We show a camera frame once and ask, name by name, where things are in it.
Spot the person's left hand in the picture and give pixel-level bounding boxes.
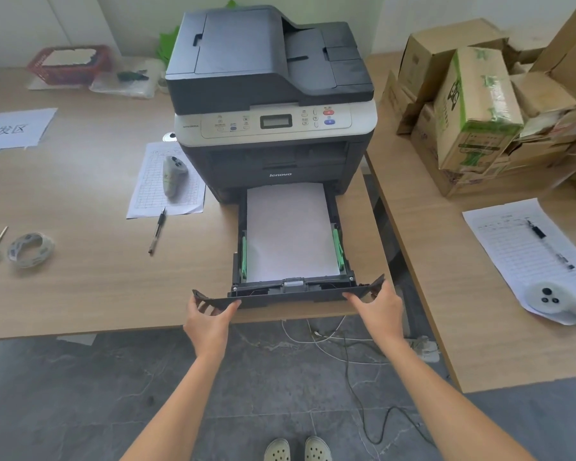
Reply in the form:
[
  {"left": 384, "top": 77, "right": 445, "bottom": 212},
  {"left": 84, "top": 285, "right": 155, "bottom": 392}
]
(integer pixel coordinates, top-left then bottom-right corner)
[{"left": 183, "top": 298, "right": 242, "bottom": 360}]

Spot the person's right hand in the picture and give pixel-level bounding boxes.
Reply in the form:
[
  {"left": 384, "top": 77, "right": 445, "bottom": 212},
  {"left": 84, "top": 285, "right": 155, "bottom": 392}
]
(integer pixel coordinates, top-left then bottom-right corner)
[{"left": 342, "top": 281, "right": 405, "bottom": 349}]

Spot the black printer paper tray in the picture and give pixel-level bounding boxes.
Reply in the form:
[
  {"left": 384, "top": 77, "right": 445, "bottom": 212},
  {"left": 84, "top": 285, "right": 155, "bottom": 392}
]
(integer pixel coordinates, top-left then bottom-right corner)
[{"left": 192, "top": 183, "right": 386, "bottom": 316}]

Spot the person's left forearm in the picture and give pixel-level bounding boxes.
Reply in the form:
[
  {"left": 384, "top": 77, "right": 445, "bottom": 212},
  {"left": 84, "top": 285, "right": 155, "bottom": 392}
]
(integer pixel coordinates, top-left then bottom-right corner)
[{"left": 120, "top": 343, "right": 229, "bottom": 461}]

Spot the person's right forearm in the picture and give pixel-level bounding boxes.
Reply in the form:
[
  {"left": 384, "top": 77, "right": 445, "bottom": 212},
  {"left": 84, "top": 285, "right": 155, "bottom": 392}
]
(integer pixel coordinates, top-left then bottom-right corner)
[{"left": 370, "top": 333, "right": 538, "bottom": 461}]

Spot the white power strip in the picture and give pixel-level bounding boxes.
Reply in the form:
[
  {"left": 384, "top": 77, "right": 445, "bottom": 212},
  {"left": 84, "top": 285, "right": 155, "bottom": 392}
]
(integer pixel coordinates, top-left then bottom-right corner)
[{"left": 410, "top": 336, "right": 440, "bottom": 363}]

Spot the white paper stack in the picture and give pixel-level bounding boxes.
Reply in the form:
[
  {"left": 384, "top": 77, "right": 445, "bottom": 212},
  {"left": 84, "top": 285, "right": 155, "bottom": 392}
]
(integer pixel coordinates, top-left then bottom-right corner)
[{"left": 246, "top": 183, "right": 340, "bottom": 283}]

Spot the black pen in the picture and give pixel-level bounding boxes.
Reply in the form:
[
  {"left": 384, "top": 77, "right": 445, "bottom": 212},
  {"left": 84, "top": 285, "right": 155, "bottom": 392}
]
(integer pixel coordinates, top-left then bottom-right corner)
[
  {"left": 148, "top": 207, "right": 167, "bottom": 256},
  {"left": 526, "top": 220, "right": 576, "bottom": 271}
]

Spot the white handheld controller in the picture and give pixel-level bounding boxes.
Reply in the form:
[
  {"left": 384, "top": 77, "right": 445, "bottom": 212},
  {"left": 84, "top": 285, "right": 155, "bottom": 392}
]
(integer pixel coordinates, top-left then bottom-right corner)
[
  {"left": 162, "top": 156, "right": 189, "bottom": 203},
  {"left": 524, "top": 281, "right": 576, "bottom": 322}
]

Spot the person's left shoe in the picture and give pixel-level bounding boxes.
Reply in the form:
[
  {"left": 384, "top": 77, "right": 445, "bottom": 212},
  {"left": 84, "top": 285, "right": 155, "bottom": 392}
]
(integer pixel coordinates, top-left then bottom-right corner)
[{"left": 264, "top": 438, "right": 291, "bottom": 461}]

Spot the person's shoe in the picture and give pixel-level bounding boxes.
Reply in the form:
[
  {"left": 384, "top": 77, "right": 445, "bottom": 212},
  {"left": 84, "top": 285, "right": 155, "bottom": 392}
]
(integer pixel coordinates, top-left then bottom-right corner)
[
  {"left": 264, "top": 438, "right": 291, "bottom": 461},
  {"left": 304, "top": 436, "right": 333, "bottom": 461}
]

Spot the grid form sheet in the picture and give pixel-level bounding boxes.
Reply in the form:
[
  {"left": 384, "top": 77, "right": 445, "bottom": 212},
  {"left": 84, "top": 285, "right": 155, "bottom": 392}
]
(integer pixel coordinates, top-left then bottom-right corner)
[{"left": 126, "top": 141, "right": 206, "bottom": 220}]

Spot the person's right shoe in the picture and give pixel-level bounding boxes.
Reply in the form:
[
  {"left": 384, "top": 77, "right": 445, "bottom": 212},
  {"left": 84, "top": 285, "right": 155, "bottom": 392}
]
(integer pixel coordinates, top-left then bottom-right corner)
[{"left": 304, "top": 436, "right": 333, "bottom": 461}]

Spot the lined form sheet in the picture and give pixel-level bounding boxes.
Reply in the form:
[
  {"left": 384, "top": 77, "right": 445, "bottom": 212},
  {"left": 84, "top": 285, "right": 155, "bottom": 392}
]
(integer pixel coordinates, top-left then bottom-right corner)
[{"left": 462, "top": 198, "right": 576, "bottom": 326}]

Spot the clear tape roll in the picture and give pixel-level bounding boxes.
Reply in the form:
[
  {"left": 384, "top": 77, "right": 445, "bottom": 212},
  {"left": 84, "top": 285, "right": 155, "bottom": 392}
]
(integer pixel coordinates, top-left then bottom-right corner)
[{"left": 7, "top": 232, "right": 55, "bottom": 269}]

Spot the grey black laser printer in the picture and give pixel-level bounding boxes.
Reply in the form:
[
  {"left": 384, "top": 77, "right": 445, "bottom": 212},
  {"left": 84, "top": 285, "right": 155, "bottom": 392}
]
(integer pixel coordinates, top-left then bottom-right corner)
[{"left": 165, "top": 5, "right": 378, "bottom": 204}]

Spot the green print cardboard carton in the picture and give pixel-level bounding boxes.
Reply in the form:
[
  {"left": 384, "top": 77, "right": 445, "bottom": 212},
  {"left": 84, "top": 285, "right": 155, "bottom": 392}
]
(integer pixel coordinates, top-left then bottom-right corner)
[{"left": 434, "top": 47, "right": 524, "bottom": 176}]

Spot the clear plastic bag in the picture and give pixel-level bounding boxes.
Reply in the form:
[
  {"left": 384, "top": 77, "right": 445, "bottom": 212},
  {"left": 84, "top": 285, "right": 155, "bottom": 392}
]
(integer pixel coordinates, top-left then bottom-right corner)
[{"left": 89, "top": 57, "right": 167, "bottom": 99}]

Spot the white paper sign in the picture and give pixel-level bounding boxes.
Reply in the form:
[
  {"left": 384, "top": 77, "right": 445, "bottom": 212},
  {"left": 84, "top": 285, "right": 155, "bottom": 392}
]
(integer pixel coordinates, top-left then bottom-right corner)
[{"left": 0, "top": 108, "right": 58, "bottom": 151}]

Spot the pile of brown cardboard boxes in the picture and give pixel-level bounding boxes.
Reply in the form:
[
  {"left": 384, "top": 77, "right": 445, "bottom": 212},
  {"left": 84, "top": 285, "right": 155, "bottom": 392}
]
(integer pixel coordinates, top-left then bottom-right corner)
[{"left": 381, "top": 2, "right": 576, "bottom": 203}]

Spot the white paper in basket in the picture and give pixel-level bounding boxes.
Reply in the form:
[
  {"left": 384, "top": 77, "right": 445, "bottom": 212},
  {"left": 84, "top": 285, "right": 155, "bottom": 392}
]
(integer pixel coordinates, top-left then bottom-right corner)
[{"left": 43, "top": 49, "right": 98, "bottom": 67}]

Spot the red plastic basket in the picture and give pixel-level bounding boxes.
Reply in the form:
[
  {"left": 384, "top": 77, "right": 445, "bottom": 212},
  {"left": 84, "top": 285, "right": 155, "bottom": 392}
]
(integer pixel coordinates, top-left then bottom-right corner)
[{"left": 27, "top": 45, "right": 116, "bottom": 85}]

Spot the white cable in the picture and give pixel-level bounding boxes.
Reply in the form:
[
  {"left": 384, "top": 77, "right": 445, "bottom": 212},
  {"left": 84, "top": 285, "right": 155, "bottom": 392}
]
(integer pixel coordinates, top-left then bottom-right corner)
[{"left": 282, "top": 316, "right": 389, "bottom": 366}]

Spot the black cable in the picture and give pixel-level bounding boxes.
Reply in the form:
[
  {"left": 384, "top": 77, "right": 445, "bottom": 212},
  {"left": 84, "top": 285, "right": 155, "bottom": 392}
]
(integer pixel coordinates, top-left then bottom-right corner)
[{"left": 338, "top": 326, "right": 436, "bottom": 447}]

